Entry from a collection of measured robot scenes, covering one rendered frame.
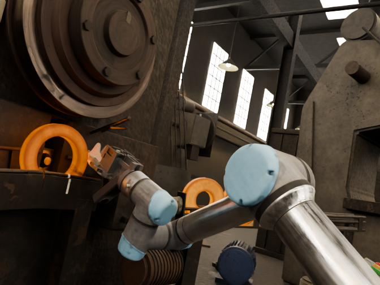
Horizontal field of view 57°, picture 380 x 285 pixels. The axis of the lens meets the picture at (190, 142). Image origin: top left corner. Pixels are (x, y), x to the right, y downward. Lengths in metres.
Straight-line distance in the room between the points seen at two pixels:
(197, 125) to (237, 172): 8.36
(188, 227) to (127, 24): 0.56
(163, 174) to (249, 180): 3.04
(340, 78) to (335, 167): 0.85
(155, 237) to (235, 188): 0.35
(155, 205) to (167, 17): 0.92
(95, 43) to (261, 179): 0.56
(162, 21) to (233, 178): 0.99
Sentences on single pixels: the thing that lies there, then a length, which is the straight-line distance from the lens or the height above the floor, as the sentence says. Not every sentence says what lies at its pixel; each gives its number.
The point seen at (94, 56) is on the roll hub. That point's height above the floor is 1.02.
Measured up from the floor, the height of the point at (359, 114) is 1.63.
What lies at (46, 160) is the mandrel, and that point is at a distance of 1.09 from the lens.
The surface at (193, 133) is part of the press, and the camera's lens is 8.87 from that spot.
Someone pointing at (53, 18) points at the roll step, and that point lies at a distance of 0.95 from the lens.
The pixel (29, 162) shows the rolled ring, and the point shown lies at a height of 0.73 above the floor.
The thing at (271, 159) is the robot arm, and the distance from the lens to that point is 0.61.
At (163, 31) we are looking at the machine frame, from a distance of 1.52.
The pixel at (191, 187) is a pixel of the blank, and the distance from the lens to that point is 1.19.
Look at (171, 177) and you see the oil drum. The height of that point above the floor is 0.77.
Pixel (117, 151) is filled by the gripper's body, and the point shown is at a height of 0.80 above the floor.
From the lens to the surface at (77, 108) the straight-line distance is 1.00.
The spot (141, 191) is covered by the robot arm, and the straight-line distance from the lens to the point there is 0.87.
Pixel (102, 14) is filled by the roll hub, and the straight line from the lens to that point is 0.98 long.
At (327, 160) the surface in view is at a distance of 3.43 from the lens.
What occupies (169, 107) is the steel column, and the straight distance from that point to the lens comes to 5.42.
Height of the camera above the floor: 0.76
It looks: 6 degrees up
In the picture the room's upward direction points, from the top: 11 degrees clockwise
